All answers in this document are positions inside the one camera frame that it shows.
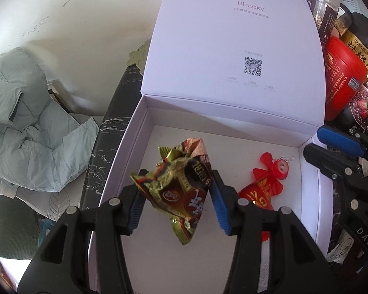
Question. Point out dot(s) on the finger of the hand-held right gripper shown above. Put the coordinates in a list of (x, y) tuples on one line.
[(328, 162), (340, 141)]

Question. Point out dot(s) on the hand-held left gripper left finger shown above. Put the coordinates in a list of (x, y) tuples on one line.
[(135, 211)]

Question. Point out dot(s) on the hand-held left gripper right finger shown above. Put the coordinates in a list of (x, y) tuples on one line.
[(220, 208)]

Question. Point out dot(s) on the white bread-print packet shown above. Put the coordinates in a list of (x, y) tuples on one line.
[(343, 248)]

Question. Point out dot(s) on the red gold snack packet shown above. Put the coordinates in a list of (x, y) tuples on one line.
[(257, 196)]

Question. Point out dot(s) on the brown gold snack packet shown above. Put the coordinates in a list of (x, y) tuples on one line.
[(178, 190)]

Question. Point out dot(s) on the red fish ornament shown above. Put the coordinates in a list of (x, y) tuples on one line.
[(277, 168)]

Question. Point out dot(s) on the lavender gift box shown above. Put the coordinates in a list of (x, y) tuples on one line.
[(217, 52)]

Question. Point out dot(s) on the red canister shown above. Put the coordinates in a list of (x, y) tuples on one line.
[(340, 82)]

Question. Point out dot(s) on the black snack bag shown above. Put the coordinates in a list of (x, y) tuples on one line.
[(365, 67)]

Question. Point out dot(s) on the leaf-print cloth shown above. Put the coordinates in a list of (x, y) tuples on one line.
[(49, 202)]

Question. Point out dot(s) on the jar with yellow snacks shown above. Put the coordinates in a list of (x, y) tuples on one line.
[(343, 21)]

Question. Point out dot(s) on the clear jar with dark label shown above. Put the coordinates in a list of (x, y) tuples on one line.
[(322, 15)]

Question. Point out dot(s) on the pale green puffer jacket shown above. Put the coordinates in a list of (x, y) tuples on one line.
[(33, 128)]

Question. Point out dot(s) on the green flower-shaped coaster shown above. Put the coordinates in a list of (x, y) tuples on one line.
[(138, 55)]

